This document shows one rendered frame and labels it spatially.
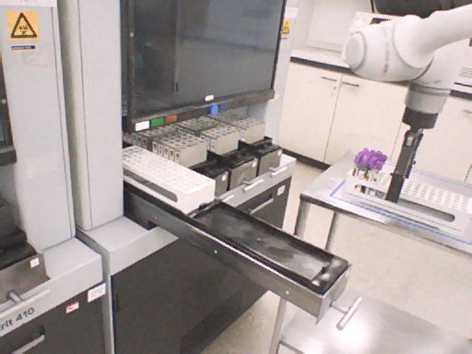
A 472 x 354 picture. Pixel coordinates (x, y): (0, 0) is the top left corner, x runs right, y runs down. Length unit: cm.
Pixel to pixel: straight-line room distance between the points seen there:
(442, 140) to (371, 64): 222
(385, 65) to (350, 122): 235
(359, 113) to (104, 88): 248
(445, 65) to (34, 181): 87
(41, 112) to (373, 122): 261
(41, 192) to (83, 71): 25
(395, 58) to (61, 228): 76
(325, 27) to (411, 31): 310
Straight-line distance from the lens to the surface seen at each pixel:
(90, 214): 96
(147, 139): 115
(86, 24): 83
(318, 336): 142
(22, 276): 81
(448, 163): 303
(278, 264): 76
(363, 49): 81
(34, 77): 79
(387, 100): 305
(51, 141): 83
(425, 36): 80
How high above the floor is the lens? 127
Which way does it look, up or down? 25 degrees down
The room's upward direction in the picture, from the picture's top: 6 degrees clockwise
